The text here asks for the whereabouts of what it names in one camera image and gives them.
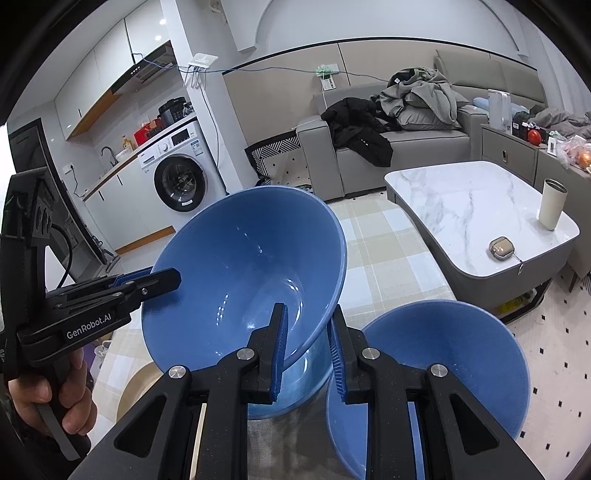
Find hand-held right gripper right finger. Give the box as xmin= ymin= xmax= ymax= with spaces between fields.
xmin=327 ymin=305 xmax=546 ymax=480

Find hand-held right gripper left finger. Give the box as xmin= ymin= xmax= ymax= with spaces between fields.
xmin=69 ymin=302 xmax=289 ymax=480

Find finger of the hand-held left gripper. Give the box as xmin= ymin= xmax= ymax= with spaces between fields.
xmin=60 ymin=267 xmax=155 ymax=296
xmin=46 ymin=268 xmax=182 ymax=319

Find blue bowl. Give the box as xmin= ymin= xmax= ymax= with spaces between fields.
xmin=325 ymin=299 xmax=532 ymax=480
xmin=247 ymin=342 xmax=334 ymax=420
xmin=141 ymin=185 xmax=348 ymax=377

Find cream round plate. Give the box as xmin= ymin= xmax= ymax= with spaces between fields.
xmin=115 ymin=362 xmax=167 ymax=423

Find person's left hand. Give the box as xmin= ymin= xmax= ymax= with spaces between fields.
xmin=7 ymin=346 xmax=99 ymax=437

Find white kitchen cabinet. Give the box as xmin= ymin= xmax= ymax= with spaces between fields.
xmin=83 ymin=159 xmax=176 ymax=257

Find checked tablecloth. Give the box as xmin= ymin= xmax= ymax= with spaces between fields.
xmin=90 ymin=200 xmax=458 ymax=480

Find white washing machine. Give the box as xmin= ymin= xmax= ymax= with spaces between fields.
xmin=137 ymin=116 xmax=227 ymax=214

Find red box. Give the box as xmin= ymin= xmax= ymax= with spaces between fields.
xmin=134 ymin=119 xmax=163 ymax=145

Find patterned cushion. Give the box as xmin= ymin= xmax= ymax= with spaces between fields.
xmin=245 ymin=131 xmax=319 ymax=195

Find black pressure cooker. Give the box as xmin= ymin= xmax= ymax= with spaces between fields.
xmin=158 ymin=98 xmax=192 ymax=124

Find marble coffee table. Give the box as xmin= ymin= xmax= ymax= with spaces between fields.
xmin=384 ymin=161 xmax=581 ymax=324

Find beige earbuds case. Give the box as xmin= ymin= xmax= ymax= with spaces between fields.
xmin=488 ymin=236 xmax=518 ymax=261

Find range hood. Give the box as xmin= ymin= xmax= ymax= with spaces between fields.
xmin=111 ymin=39 xmax=176 ymax=95

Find white router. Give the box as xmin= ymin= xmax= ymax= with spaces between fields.
xmin=185 ymin=53 xmax=219 ymax=88

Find grey sofa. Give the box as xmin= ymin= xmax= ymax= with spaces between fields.
xmin=296 ymin=48 xmax=546 ymax=201

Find dotted white rug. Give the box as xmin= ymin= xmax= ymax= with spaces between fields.
xmin=501 ymin=268 xmax=591 ymax=462

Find black jacket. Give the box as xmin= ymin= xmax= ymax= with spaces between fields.
xmin=321 ymin=97 xmax=393 ymax=168

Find cream tumbler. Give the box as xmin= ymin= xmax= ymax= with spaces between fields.
xmin=538 ymin=178 xmax=566 ymax=232

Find grey side cabinet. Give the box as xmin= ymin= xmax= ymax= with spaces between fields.
xmin=480 ymin=122 xmax=591 ymax=278

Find grey clothes pile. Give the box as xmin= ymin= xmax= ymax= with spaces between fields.
xmin=372 ymin=67 xmax=472 ymax=130

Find white jug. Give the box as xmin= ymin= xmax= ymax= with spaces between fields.
xmin=488 ymin=91 xmax=513 ymax=134

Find grey blanket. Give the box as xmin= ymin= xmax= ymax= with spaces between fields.
xmin=529 ymin=106 xmax=591 ymax=139

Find white wall cabinets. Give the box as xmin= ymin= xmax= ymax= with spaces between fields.
xmin=54 ymin=0 xmax=174 ymax=141

